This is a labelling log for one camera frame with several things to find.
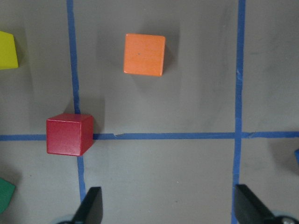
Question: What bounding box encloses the red wooden block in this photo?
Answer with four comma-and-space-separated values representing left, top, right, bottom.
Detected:
46, 113, 93, 156

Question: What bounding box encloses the blue wooden block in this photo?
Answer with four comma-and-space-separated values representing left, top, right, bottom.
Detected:
294, 149, 299, 164

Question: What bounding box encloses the green wooden block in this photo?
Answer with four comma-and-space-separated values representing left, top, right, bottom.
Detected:
0, 178, 15, 214

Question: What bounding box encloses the orange wooden block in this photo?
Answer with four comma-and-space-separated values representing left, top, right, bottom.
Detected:
123, 33, 166, 77

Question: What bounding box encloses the yellow wooden block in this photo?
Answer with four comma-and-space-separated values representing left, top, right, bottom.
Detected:
0, 31, 19, 70

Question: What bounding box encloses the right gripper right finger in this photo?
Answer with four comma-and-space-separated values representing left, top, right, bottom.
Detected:
234, 184, 275, 224

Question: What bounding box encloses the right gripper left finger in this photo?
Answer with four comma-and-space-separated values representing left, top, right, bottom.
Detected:
71, 187, 103, 224

